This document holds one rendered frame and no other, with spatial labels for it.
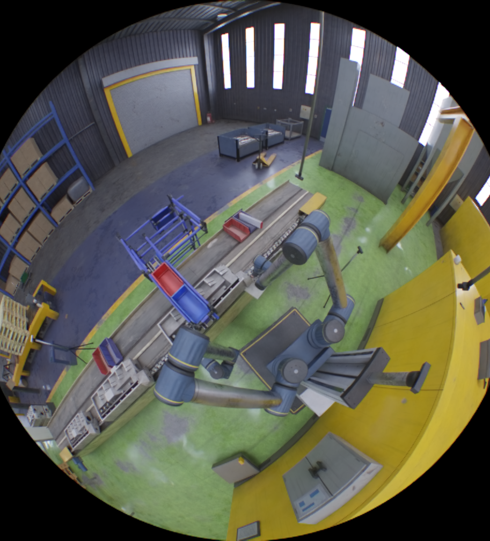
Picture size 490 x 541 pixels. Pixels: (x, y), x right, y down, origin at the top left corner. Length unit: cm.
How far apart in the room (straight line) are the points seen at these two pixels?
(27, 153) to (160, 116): 752
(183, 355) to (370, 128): 627
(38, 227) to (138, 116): 763
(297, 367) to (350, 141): 607
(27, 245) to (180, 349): 1045
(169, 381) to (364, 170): 646
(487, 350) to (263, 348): 308
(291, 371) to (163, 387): 85
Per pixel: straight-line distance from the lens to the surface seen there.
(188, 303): 151
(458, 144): 398
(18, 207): 1021
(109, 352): 257
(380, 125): 608
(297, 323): 234
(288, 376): 127
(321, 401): 192
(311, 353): 169
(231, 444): 302
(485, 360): 284
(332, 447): 191
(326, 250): 108
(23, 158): 981
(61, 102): 1124
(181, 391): 79
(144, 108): 1149
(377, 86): 739
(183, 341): 73
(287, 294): 280
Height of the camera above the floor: 257
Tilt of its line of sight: 62 degrees down
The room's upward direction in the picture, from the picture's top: 2 degrees counter-clockwise
